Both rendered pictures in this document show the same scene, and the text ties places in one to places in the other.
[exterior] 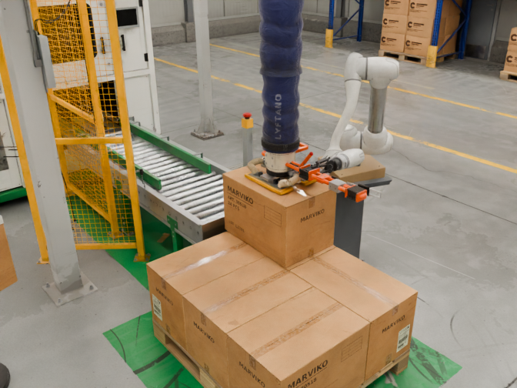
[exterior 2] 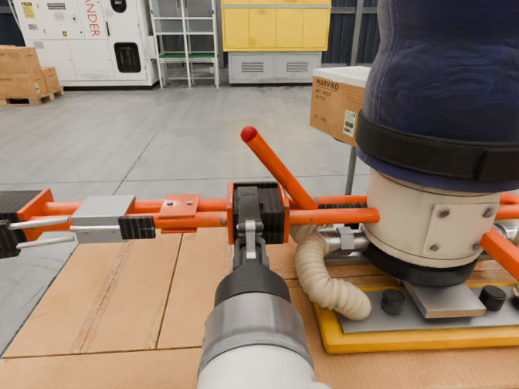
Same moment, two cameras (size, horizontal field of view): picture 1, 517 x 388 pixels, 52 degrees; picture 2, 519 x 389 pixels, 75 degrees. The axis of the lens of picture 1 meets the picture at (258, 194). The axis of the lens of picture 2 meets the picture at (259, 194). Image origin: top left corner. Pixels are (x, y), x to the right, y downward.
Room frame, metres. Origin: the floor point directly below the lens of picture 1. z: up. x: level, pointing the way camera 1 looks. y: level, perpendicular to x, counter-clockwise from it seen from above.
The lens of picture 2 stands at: (2.96, -0.63, 1.33)
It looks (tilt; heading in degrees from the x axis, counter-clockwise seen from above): 28 degrees down; 125
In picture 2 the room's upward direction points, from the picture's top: straight up
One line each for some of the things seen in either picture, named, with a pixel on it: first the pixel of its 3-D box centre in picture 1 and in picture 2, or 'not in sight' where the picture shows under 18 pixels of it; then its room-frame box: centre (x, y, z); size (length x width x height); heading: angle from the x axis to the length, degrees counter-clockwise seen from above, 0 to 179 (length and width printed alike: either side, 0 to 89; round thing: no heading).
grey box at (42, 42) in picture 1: (42, 60); not in sight; (3.19, 1.28, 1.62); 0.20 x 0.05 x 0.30; 39
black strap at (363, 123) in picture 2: (281, 141); (445, 133); (2.91, -0.13, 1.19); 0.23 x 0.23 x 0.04
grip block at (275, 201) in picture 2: (309, 172); (257, 211); (2.71, -0.29, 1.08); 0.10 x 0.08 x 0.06; 128
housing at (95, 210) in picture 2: (337, 185); (107, 218); (2.54, -0.42, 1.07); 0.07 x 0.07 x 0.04; 38
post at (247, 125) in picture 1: (248, 177); not in sight; (3.95, 0.08, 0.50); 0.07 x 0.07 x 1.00; 39
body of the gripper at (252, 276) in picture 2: (331, 165); (252, 288); (2.80, -0.42, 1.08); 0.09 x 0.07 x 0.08; 129
